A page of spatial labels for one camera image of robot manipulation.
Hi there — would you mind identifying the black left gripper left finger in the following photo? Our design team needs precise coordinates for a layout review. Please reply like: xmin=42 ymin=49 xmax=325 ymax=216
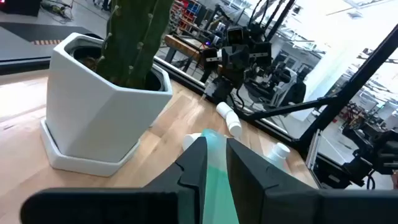
xmin=20 ymin=136 xmax=208 ymax=224

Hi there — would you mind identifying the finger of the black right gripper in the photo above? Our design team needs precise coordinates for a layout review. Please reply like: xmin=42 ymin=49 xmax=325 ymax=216
xmin=248 ymin=42 xmax=273 ymax=67
xmin=201 ymin=47 xmax=223 ymax=68

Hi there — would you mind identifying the wooden workbench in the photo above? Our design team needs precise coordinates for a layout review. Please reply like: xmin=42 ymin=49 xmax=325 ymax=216
xmin=164 ymin=34 xmax=203 ymax=63

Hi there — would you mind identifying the black mat with hazard stripes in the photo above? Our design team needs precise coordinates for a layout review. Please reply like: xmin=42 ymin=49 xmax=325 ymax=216
xmin=0 ymin=21 xmax=94 ymax=46

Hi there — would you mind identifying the white plastic pill bottle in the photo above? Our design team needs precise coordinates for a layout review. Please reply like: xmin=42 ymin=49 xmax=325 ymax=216
xmin=215 ymin=101 xmax=234 ymax=119
xmin=225 ymin=111 xmax=243 ymax=139
xmin=266 ymin=142 xmax=292 ymax=171

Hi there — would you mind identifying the green cactus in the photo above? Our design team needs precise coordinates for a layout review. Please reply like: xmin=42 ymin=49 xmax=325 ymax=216
xmin=95 ymin=0 xmax=175 ymax=90

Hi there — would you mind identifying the silver aluminium extrusion bar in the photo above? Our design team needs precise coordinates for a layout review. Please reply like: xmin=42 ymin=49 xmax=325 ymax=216
xmin=306 ymin=129 xmax=322 ymax=179

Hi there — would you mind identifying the shelf with coloured bins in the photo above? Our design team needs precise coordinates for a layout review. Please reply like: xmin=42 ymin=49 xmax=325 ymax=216
xmin=172 ymin=0 xmax=203 ymax=34

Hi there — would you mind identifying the white hexagonal planter pot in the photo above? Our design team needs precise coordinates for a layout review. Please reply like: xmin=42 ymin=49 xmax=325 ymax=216
xmin=39 ymin=32 xmax=174 ymax=178

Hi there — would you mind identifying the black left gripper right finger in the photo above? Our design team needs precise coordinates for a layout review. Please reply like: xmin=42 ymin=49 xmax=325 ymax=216
xmin=226 ymin=138 xmax=398 ymax=224

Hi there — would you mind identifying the black box with red light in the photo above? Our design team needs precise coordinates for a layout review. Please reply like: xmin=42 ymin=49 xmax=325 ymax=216
xmin=0 ymin=0 xmax=42 ymax=17

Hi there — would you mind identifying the teal translucent plastic basket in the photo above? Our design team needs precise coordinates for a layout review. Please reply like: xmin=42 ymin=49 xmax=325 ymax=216
xmin=200 ymin=128 xmax=289 ymax=224

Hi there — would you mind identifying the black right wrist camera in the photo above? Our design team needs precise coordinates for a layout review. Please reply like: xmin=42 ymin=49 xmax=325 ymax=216
xmin=226 ymin=26 xmax=246 ymax=46

